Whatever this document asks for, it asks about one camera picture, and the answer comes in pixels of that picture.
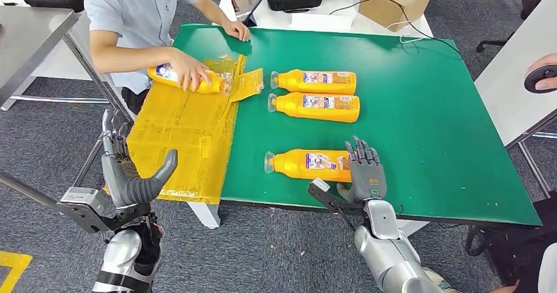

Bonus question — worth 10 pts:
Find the black backpack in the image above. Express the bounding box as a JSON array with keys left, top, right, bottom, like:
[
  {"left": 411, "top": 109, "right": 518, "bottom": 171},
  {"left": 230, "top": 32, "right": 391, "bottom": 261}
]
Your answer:
[{"left": 464, "top": 191, "right": 557, "bottom": 293}]

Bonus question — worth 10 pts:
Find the person's hand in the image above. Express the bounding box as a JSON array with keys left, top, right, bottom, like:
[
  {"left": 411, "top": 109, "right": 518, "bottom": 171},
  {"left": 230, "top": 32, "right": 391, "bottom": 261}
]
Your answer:
[{"left": 525, "top": 53, "right": 557, "bottom": 91}]

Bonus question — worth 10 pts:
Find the orange detergent bottle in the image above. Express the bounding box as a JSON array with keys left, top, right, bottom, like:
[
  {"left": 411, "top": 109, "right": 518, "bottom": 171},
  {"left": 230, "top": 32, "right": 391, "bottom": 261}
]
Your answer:
[
  {"left": 267, "top": 91, "right": 361, "bottom": 124},
  {"left": 146, "top": 63, "right": 234, "bottom": 96},
  {"left": 269, "top": 68, "right": 358, "bottom": 96},
  {"left": 263, "top": 148, "right": 354, "bottom": 184}
]

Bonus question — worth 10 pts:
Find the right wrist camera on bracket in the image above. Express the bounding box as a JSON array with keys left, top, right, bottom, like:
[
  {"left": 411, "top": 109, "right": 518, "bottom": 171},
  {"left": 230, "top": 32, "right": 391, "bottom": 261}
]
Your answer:
[{"left": 307, "top": 177, "right": 365, "bottom": 217}]

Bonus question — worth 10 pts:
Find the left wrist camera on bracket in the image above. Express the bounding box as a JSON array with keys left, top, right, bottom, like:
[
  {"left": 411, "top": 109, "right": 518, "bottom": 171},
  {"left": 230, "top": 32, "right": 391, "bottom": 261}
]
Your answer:
[{"left": 56, "top": 186, "right": 153, "bottom": 235}]

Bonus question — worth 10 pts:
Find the stainless steel table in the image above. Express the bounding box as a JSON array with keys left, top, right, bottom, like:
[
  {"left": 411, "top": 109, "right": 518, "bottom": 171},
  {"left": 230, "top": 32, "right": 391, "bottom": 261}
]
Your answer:
[{"left": 0, "top": 5, "right": 137, "bottom": 212}]

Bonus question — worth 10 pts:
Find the white table with steel legs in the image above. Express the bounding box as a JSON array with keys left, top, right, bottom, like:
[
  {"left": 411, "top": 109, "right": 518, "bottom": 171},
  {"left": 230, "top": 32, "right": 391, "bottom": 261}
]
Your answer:
[{"left": 473, "top": 0, "right": 557, "bottom": 200}]

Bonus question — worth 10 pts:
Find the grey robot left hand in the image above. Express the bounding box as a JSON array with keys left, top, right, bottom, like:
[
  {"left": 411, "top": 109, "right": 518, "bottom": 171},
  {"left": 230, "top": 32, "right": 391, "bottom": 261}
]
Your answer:
[{"left": 101, "top": 109, "right": 179, "bottom": 209}]

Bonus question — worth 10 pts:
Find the small yellow taped flap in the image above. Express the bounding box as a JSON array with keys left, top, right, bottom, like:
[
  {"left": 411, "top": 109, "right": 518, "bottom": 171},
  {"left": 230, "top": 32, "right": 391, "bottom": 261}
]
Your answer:
[{"left": 227, "top": 68, "right": 265, "bottom": 104}]

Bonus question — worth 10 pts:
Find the white cable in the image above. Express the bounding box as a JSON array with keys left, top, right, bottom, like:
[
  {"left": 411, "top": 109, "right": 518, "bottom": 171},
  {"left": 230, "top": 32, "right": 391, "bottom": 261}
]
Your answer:
[{"left": 386, "top": 20, "right": 426, "bottom": 45}]

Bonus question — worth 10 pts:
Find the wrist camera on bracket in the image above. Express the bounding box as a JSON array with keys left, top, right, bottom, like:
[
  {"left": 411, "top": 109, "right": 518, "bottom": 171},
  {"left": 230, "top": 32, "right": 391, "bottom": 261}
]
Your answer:
[
  {"left": 307, "top": 177, "right": 365, "bottom": 217},
  {"left": 56, "top": 186, "right": 153, "bottom": 235}
]

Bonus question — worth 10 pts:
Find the yellow floor tape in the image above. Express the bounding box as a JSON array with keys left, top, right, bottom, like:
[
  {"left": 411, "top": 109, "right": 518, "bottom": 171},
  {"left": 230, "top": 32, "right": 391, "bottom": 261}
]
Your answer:
[{"left": 0, "top": 250, "right": 33, "bottom": 293}]

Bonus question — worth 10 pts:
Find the brown cardboard box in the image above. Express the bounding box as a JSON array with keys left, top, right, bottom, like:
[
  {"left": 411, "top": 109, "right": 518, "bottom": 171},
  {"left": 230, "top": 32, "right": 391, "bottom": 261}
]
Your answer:
[{"left": 357, "top": 0, "right": 435, "bottom": 33}]

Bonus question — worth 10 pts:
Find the yellow taped cardboard board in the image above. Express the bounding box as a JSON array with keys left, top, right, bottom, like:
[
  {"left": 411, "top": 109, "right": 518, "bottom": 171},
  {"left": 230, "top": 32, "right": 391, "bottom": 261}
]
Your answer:
[{"left": 102, "top": 53, "right": 248, "bottom": 206}]

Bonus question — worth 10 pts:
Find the green table mat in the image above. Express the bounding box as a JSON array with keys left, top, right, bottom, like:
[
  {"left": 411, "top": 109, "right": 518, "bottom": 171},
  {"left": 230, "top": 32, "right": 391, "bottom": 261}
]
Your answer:
[{"left": 171, "top": 22, "right": 543, "bottom": 227}]

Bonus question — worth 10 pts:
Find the black ring controller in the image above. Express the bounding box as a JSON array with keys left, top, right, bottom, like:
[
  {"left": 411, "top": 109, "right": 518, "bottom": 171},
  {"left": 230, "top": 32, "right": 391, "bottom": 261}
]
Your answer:
[{"left": 524, "top": 64, "right": 557, "bottom": 95}]

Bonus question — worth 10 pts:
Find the person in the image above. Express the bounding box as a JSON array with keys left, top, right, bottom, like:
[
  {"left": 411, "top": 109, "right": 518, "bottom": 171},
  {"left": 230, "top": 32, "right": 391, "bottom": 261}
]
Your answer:
[{"left": 82, "top": 0, "right": 252, "bottom": 114}]

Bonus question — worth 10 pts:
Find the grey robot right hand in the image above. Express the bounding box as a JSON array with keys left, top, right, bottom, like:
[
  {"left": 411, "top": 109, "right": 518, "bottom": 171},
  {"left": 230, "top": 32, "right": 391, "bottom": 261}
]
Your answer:
[{"left": 336, "top": 135, "right": 388, "bottom": 204}]

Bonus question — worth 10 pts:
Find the white table leg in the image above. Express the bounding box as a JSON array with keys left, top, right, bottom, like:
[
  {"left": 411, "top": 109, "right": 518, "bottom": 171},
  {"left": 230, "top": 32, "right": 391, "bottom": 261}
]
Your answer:
[
  {"left": 393, "top": 218, "right": 432, "bottom": 238},
  {"left": 187, "top": 200, "right": 221, "bottom": 231}
]

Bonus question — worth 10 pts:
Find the person's shoe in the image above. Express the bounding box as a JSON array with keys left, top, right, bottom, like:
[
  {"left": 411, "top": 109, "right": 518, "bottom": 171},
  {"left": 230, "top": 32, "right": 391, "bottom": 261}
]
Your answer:
[{"left": 421, "top": 267, "right": 460, "bottom": 293}]

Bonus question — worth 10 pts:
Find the person's left hand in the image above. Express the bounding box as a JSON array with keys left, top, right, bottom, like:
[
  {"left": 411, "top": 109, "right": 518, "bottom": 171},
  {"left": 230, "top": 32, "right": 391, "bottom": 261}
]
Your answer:
[{"left": 221, "top": 20, "right": 252, "bottom": 43}]

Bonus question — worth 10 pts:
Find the black cable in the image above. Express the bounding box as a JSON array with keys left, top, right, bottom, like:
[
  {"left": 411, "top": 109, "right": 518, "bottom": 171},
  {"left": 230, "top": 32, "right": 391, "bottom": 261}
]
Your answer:
[{"left": 328, "top": 0, "right": 463, "bottom": 59}]

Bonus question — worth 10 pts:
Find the person's right hand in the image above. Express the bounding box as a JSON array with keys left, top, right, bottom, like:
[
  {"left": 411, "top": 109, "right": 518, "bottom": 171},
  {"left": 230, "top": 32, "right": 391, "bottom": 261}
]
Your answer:
[{"left": 167, "top": 48, "right": 213, "bottom": 93}]

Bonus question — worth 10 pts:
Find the white desk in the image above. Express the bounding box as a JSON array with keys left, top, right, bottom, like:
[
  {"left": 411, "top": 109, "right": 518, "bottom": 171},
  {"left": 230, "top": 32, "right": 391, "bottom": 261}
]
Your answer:
[{"left": 212, "top": 0, "right": 436, "bottom": 39}]

